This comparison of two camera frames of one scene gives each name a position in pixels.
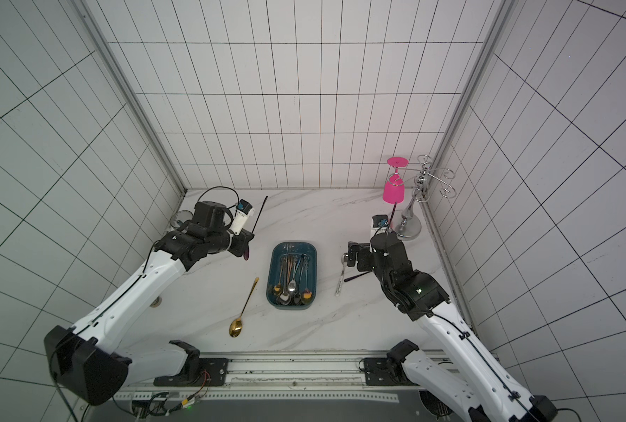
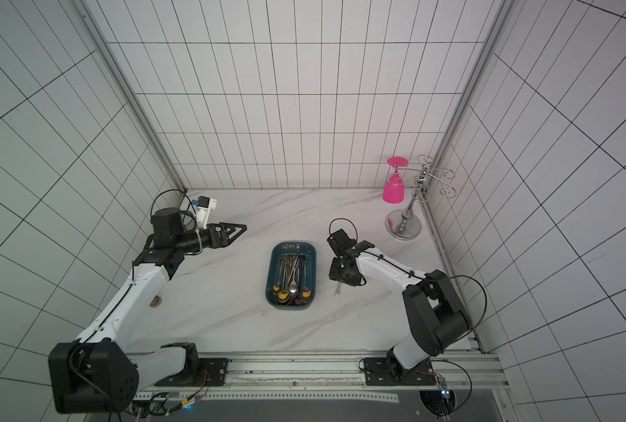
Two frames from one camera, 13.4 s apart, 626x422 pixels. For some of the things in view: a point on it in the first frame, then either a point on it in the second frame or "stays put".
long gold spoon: x=236 y=325 -> x=285 y=294
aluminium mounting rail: x=335 y=376 stays put
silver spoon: x=292 y=283 stays put
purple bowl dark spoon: x=247 y=255 -> x=299 y=301
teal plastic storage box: x=292 y=275 stays put
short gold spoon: x=277 y=287 stays put
